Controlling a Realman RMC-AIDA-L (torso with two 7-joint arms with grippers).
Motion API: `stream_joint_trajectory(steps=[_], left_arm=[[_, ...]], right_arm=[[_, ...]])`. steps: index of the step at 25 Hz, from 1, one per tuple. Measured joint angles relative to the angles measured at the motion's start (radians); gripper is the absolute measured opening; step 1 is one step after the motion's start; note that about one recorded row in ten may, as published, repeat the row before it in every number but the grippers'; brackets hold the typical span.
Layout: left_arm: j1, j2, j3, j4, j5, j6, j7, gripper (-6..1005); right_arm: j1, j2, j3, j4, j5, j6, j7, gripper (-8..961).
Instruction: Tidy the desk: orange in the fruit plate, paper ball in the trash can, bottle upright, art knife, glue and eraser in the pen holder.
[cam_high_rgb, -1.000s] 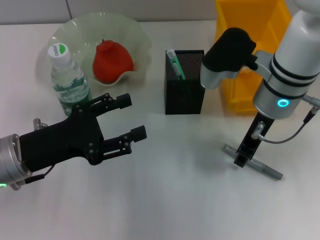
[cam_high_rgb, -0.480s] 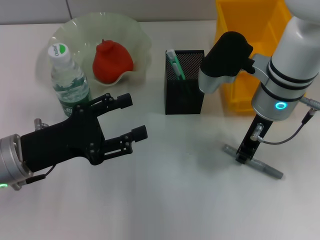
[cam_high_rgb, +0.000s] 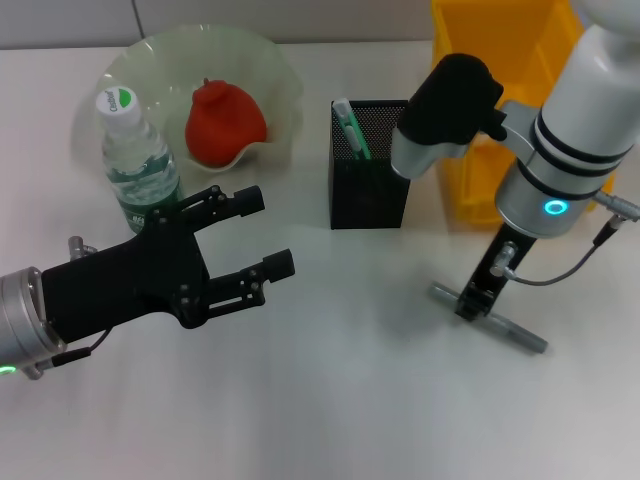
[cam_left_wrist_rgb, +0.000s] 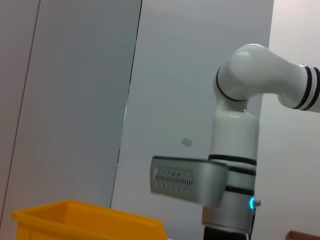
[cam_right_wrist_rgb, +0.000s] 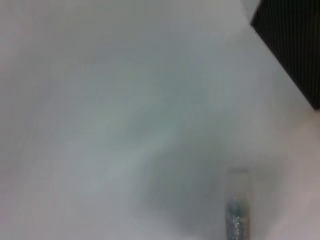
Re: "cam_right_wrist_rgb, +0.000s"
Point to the grey pen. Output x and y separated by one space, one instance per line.
237 215

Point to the black mesh pen holder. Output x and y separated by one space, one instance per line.
295 37

